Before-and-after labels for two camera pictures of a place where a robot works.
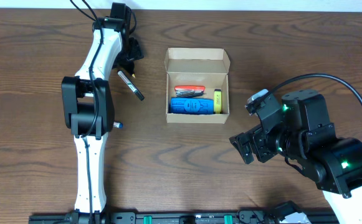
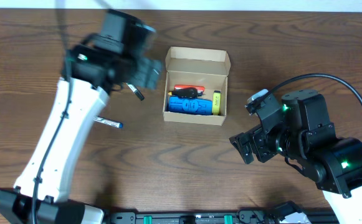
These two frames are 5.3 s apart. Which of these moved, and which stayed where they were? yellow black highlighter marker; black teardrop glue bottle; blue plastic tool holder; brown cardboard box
Moved: black teardrop glue bottle
Stayed: blue plastic tool holder; brown cardboard box; yellow black highlighter marker
